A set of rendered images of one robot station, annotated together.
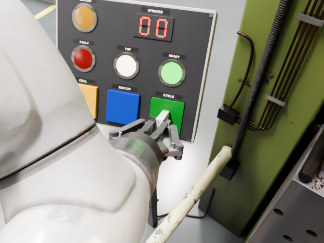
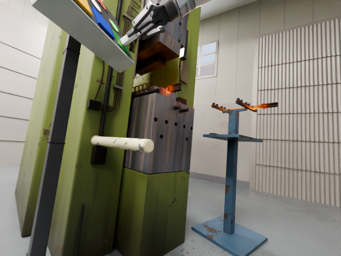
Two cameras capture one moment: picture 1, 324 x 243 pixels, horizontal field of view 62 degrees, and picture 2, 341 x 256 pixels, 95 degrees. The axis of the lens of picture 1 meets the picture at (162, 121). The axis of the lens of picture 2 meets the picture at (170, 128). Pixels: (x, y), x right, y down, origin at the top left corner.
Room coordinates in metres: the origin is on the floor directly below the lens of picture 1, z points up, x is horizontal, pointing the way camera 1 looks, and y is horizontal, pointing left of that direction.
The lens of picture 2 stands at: (0.14, 0.55, 0.63)
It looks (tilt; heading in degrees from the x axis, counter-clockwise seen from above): 7 degrees up; 274
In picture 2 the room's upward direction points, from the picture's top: 5 degrees clockwise
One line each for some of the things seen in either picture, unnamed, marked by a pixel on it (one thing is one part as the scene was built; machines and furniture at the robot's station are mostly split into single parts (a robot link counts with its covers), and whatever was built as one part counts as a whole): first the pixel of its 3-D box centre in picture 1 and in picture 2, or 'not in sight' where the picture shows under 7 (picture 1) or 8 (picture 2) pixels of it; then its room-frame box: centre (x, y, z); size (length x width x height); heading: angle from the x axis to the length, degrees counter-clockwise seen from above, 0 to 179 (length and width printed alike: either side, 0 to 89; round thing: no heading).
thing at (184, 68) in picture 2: not in sight; (183, 72); (0.16, -0.76, 1.27); 0.09 x 0.02 x 0.17; 50
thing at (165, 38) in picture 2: not in sight; (150, 53); (0.42, -0.56, 1.32); 0.42 x 0.20 x 0.10; 140
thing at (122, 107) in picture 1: (123, 107); (102, 24); (0.43, 0.09, 1.01); 0.07 x 0.05 x 0.07; 75
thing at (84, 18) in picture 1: (84, 18); not in sight; (0.54, 0.16, 1.16); 0.05 x 0.03 x 0.04; 50
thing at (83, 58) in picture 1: (83, 59); not in sight; (0.50, 0.17, 1.09); 0.05 x 0.03 x 0.04; 50
